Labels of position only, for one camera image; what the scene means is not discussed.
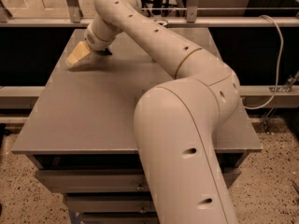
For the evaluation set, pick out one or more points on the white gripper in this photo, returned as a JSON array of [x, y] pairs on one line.
[[94, 41]]

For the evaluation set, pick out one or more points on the blue rxbar blueberry wrapper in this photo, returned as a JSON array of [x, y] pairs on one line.
[[107, 52]]

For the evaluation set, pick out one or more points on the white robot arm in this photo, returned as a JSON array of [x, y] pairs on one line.
[[174, 122]]

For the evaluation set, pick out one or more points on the red bull energy drink can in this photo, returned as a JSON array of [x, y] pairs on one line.
[[161, 22]]

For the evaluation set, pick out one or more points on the grey drawer cabinet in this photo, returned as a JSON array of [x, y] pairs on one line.
[[84, 119]]

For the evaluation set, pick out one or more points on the top grey drawer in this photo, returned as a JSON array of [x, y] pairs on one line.
[[93, 181]]

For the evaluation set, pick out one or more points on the grey drawer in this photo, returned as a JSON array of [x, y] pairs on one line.
[[120, 218], [93, 181], [110, 204]]

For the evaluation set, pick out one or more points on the middle grey drawer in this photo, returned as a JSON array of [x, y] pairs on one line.
[[110, 204]]

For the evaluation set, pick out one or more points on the bottom grey drawer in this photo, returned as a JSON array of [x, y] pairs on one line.
[[120, 218]]

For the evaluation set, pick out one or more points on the metal railing frame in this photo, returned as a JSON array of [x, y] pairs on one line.
[[178, 13]]

